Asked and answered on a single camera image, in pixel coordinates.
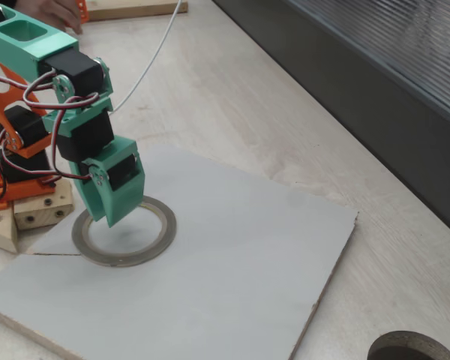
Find orange and green leader arm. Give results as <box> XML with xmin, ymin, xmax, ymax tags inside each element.
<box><xmin>73</xmin><ymin>0</ymin><xmax>89</xmax><ymax>25</ymax></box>

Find person's bare hand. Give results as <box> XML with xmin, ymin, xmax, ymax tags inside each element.
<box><xmin>16</xmin><ymin>0</ymin><xmax>85</xmax><ymax>35</ymax></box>

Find wooden base block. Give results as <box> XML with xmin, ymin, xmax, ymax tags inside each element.
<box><xmin>13</xmin><ymin>178</ymin><xmax>75</xmax><ymax>230</ymax></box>

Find triangular wooden wedge block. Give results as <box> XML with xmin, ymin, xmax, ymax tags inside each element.
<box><xmin>0</xmin><ymin>207</ymin><xmax>19</xmax><ymax>254</ymax></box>

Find white-topped plywood board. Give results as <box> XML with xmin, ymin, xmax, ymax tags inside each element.
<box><xmin>0</xmin><ymin>144</ymin><xmax>360</xmax><ymax>360</ymax></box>

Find frosted glass desk partition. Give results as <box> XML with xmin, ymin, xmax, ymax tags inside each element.
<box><xmin>212</xmin><ymin>0</ymin><xmax>450</xmax><ymax>243</ymax></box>

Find grey ring of tape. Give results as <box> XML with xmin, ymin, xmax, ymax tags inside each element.
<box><xmin>71</xmin><ymin>194</ymin><xmax>177</xmax><ymax>268</ymax></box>

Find red white black servo wire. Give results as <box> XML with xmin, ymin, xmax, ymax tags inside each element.
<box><xmin>0</xmin><ymin>151</ymin><xmax>65</xmax><ymax>188</ymax></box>
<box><xmin>22</xmin><ymin>69</ymin><xmax>102</xmax><ymax>181</ymax></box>
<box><xmin>0</xmin><ymin>70</ymin><xmax>57</xmax><ymax>158</ymax></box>

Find white USB cable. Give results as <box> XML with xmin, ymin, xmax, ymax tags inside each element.
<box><xmin>110</xmin><ymin>0</ymin><xmax>185</xmax><ymax>115</ymax></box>

